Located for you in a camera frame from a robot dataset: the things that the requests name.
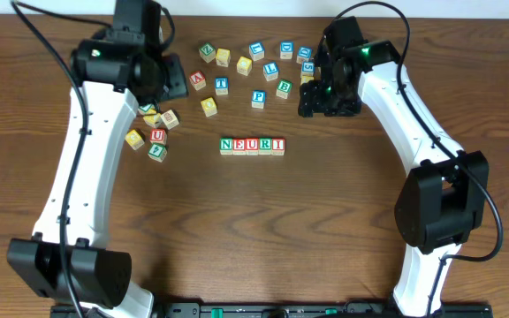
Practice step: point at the yellow block centre top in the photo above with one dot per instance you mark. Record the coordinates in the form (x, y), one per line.
(244, 66)

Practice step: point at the blue T block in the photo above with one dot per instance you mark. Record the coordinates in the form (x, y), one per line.
(221, 86)

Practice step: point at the yellow block far left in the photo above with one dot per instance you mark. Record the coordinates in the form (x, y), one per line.
(134, 139)

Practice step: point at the red I block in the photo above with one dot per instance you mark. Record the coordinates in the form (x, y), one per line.
(278, 146)

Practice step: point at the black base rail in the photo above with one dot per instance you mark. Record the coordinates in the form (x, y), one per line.
(353, 309)

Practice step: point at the green R block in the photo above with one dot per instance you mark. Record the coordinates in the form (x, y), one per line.
(265, 146)

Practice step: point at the green 4 block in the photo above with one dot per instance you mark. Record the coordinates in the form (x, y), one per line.
(157, 152)

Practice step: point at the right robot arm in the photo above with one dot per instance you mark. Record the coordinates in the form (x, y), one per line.
(440, 203)

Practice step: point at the blue D block tilted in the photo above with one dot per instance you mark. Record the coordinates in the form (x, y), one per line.
(304, 54)

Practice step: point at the blue L block top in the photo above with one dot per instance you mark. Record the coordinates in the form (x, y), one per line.
(256, 51)

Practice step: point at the blue P block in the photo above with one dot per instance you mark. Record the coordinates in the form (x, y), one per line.
(258, 99)

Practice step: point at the yellow S block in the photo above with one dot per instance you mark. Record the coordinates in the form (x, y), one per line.
(306, 79)

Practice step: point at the blue 5 block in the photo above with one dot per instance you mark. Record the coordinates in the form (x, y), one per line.
(307, 69)

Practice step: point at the green Z block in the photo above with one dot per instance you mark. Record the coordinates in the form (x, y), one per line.
(207, 52)

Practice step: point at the blue L block middle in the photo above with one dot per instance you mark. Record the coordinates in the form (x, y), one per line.
(270, 71)

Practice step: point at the yellow block top left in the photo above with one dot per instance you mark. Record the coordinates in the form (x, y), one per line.
(223, 57)

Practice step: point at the green N block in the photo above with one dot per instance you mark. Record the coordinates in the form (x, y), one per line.
(226, 146)

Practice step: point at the red u block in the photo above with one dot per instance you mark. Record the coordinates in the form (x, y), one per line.
(252, 146)
(158, 136)

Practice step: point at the plain wooden picture block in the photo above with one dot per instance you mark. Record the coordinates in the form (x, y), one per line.
(170, 119)

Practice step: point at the red E block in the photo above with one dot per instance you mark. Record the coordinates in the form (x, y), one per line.
(239, 146)

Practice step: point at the green V block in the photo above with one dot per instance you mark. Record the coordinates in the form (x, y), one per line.
(147, 110)

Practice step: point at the red A block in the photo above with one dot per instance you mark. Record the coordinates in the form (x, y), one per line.
(197, 80)

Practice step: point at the green B block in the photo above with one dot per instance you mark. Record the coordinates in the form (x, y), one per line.
(284, 88)

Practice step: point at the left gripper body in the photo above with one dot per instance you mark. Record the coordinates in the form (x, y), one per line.
(177, 78)

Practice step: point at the yellow block beside V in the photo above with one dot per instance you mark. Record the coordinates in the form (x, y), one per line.
(153, 120)

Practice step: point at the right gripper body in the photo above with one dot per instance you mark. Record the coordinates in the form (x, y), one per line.
(313, 98)

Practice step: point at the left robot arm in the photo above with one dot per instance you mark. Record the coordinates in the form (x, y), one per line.
(125, 65)

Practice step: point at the yellow block centre low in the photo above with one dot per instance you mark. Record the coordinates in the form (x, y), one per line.
(209, 106)

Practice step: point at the blue l block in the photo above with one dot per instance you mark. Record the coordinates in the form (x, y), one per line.
(256, 51)
(270, 71)

